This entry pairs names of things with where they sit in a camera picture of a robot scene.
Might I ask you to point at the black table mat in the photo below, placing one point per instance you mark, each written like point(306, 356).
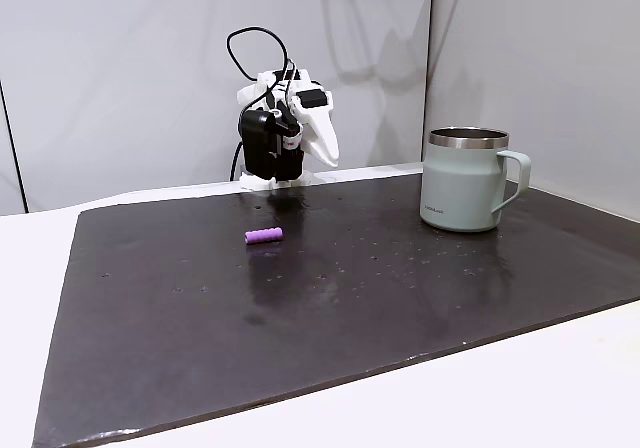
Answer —
point(320, 328)

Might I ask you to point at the pale green steel mug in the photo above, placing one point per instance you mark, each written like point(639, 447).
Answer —
point(457, 188)

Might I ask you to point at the purple pen grip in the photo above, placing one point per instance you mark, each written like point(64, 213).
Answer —
point(264, 235)

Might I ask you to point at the black camera box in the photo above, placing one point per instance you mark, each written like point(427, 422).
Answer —
point(256, 140)

